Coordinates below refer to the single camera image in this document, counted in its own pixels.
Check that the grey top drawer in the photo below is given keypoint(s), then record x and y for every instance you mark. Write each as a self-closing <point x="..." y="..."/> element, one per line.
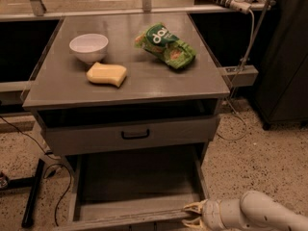
<point x="131" y="135"/>

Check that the white emergency stop button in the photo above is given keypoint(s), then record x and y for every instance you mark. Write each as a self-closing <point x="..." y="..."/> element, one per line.
<point x="240" y="6"/>

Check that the black metal stand base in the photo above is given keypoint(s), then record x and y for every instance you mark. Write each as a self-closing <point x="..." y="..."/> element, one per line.
<point x="32" y="183"/>

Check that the white bowl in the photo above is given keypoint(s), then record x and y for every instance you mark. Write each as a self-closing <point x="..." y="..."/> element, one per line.
<point x="89" y="48"/>

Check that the grey metal bracket box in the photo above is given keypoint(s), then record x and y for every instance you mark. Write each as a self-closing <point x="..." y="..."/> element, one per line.
<point x="235" y="78"/>

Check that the green chip bag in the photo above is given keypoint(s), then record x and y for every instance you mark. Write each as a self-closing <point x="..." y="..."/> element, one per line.
<point x="167" y="47"/>

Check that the grey drawer cabinet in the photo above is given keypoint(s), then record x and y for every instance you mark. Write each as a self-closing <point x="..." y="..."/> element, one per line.
<point x="61" y="95"/>

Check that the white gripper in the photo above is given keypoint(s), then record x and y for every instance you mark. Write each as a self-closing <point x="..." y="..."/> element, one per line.
<point x="211" y="214"/>

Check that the grey drawer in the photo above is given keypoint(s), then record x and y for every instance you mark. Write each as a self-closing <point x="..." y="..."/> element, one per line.
<point x="135" y="190"/>
<point x="131" y="135"/>

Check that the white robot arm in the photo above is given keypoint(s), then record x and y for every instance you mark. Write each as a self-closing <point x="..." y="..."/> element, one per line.
<point x="253" y="211"/>

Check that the yellow sponge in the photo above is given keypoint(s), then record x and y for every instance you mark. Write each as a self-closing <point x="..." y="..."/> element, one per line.
<point x="110" y="74"/>

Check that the dark cabinet at right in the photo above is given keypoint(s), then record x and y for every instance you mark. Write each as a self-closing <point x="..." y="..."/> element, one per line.
<point x="281" y="91"/>

